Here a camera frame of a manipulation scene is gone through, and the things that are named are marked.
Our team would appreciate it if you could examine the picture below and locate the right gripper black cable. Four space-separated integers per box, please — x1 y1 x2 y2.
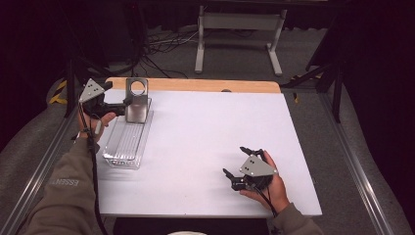
253 185 280 218

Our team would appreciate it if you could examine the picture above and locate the person's right hand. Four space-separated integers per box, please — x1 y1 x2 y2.
239 150 292 214

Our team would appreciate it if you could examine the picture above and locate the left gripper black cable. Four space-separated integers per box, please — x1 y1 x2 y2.
76 101 111 235

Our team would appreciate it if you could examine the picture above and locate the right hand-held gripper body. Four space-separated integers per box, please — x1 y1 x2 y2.
230 154 279 193

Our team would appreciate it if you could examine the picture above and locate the white round object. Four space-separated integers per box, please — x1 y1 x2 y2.
167 230 208 235

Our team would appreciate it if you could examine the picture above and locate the yellow and black floor tape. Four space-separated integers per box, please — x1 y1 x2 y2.
48 79 69 106

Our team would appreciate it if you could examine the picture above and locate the clear plastic ribbed container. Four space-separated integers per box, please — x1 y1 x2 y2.
102 97 155 170

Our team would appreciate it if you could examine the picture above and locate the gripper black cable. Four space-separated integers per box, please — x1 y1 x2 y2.
253 185 280 218
76 101 111 235

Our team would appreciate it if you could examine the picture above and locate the tangle of floor cables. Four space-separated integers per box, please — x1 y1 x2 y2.
140 27 201 79

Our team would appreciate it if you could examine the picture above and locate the person's left hand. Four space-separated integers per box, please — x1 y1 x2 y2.
77 112 117 142

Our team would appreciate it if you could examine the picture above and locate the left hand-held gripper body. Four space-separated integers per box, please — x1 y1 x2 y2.
77 77 114 119

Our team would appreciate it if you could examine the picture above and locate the grey metal frame stand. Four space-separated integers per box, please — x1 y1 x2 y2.
194 4 288 77

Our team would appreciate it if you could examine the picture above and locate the metal bracket stand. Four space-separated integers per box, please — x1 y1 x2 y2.
124 76 150 124

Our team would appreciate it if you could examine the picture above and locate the metal floor rail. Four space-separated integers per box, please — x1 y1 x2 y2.
317 92 397 235
0 107 80 235

